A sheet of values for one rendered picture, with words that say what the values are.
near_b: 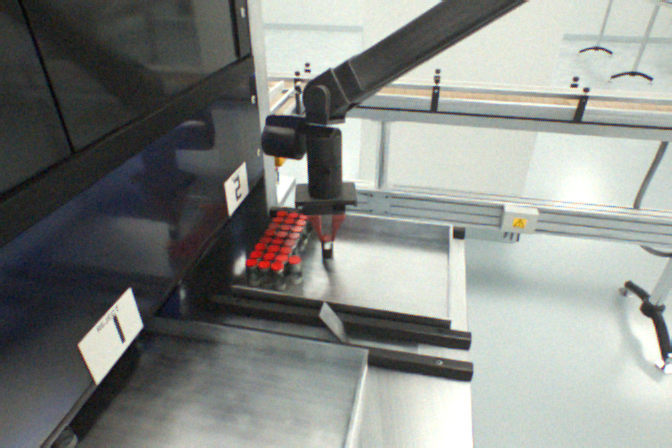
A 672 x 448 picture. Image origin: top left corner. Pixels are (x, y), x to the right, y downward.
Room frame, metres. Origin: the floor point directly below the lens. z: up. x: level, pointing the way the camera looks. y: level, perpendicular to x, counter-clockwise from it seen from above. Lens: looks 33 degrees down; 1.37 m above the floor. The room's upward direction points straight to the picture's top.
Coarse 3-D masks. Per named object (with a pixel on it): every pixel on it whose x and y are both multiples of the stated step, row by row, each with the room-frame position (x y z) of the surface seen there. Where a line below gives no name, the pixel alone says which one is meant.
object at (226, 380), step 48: (144, 336) 0.46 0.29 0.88; (192, 336) 0.45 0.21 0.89; (240, 336) 0.44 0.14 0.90; (144, 384) 0.37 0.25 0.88; (192, 384) 0.37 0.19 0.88; (240, 384) 0.37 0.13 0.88; (288, 384) 0.37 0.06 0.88; (336, 384) 0.37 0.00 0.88; (96, 432) 0.30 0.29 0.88; (144, 432) 0.30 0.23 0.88; (192, 432) 0.31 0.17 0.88; (240, 432) 0.31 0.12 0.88; (288, 432) 0.31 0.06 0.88; (336, 432) 0.31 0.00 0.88
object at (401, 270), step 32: (352, 224) 0.75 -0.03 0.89; (384, 224) 0.74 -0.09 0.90; (416, 224) 0.72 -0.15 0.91; (320, 256) 0.66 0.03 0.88; (352, 256) 0.66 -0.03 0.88; (384, 256) 0.66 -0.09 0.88; (416, 256) 0.66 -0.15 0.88; (448, 256) 0.64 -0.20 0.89; (256, 288) 0.57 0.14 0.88; (288, 288) 0.57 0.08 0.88; (320, 288) 0.57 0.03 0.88; (352, 288) 0.57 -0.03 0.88; (384, 288) 0.57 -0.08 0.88; (416, 288) 0.57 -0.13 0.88; (448, 288) 0.55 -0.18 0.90; (416, 320) 0.47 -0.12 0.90; (448, 320) 0.46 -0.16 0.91
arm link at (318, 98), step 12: (312, 96) 0.63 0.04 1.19; (324, 96) 0.63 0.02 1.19; (312, 108) 0.63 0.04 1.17; (324, 108) 0.62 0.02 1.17; (276, 120) 0.67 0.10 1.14; (288, 120) 0.67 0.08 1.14; (300, 120) 0.65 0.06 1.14; (312, 120) 0.63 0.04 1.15; (324, 120) 0.62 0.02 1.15; (336, 120) 0.66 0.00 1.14; (264, 132) 0.67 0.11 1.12; (276, 132) 0.66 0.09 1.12; (288, 132) 0.66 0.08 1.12; (264, 144) 0.66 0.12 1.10; (276, 144) 0.65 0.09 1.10; (288, 144) 0.65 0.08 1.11; (276, 156) 0.66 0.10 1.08; (288, 156) 0.65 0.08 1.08; (300, 156) 0.66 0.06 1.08
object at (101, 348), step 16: (128, 304) 0.36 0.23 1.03; (112, 320) 0.33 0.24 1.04; (128, 320) 0.35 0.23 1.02; (96, 336) 0.31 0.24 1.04; (112, 336) 0.33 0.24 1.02; (128, 336) 0.35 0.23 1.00; (96, 352) 0.30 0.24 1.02; (112, 352) 0.32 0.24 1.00; (96, 368) 0.30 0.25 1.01; (96, 384) 0.29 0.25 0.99
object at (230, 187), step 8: (240, 168) 0.68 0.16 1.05; (232, 176) 0.65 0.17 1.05; (240, 176) 0.68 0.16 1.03; (224, 184) 0.62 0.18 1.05; (232, 184) 0.65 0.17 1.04; (240, 184) 0.68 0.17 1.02; (232, 192) 0.64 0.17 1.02; (240, 192) 0.67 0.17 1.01; (232, 200) 0.64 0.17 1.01; (240, 200) 0.67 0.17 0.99; (232, 208) 0.64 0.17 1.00
